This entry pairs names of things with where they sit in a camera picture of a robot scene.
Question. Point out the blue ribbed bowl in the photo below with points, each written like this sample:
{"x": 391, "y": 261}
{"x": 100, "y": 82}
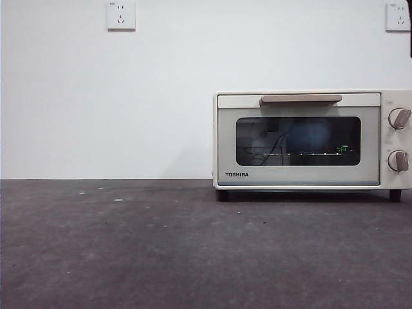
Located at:
{"x": 310, "y": 136}

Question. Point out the cream Toshiba toaster oven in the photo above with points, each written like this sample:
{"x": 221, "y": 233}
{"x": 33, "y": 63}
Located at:
{"x": 384, "y": 180}

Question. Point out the cream oven knob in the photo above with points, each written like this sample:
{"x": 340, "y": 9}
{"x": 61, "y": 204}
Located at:
{"x": 398, "y": 119}
{"x": 398, "y": 161}

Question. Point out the white wall socket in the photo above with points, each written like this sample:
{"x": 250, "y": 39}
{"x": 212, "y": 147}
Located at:
{"x": 397, "y": 17}
{"x": 121, "y": 16}

